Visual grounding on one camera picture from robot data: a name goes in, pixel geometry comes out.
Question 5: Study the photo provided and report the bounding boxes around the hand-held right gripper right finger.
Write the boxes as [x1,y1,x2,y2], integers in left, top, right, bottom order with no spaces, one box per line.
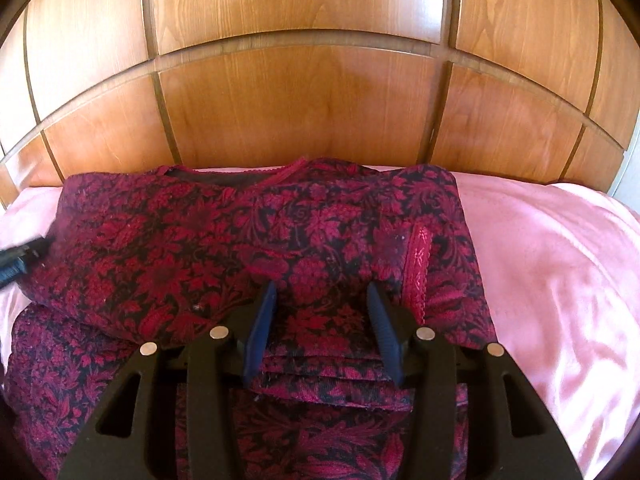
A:
[366,282,583,480]

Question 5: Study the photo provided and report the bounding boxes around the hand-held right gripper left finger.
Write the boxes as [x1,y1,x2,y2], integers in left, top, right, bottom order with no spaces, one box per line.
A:
[57,280,279,480]

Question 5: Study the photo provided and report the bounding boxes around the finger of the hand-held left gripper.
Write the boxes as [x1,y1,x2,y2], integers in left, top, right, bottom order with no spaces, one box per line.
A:
[0,236,52,291]

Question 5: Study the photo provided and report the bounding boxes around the red floral garment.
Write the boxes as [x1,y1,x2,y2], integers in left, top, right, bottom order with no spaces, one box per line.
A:
[2,157,498,480]

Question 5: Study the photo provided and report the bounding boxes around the pink bed sheet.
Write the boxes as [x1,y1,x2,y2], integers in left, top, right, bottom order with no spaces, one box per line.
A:
[0,164,640,480]

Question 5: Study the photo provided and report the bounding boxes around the wooden wardrobe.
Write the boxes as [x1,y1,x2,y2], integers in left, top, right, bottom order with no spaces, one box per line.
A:
[0,0,640,211]

